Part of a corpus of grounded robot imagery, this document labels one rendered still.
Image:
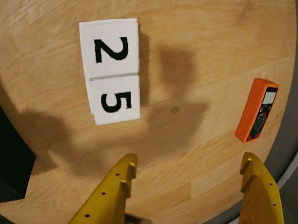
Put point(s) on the orange digital multimeter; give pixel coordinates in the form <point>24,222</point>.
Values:
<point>258,108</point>

